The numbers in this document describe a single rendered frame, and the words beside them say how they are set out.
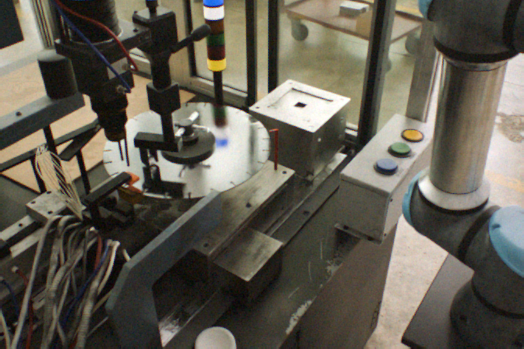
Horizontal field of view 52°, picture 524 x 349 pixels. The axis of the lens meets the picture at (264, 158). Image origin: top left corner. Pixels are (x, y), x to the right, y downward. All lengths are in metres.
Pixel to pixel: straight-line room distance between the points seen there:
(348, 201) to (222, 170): 0.28
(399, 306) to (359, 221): 0.93
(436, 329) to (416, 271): 1.13
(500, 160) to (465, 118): 2.04
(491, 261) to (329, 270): 0.32
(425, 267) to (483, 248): 1.26
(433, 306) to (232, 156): 0.47
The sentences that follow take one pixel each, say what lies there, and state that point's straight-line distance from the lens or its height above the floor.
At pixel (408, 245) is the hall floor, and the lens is 2.25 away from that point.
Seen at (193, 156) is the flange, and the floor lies 0.96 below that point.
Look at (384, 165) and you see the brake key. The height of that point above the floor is 0.91.
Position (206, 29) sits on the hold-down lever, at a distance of 0.88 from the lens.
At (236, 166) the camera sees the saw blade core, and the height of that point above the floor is 0.95.
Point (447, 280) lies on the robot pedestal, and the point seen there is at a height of 0.75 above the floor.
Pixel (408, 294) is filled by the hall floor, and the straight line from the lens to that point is 2.08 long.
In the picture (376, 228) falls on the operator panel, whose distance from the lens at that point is 1.12.
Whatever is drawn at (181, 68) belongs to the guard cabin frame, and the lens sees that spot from 1.67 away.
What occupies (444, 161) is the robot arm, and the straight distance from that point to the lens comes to 0.88.
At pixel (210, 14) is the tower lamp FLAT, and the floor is 1.11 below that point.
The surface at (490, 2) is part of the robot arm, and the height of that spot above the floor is 1.34.
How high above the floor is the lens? 1.56
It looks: 36 degrees down
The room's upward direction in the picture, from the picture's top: straight up
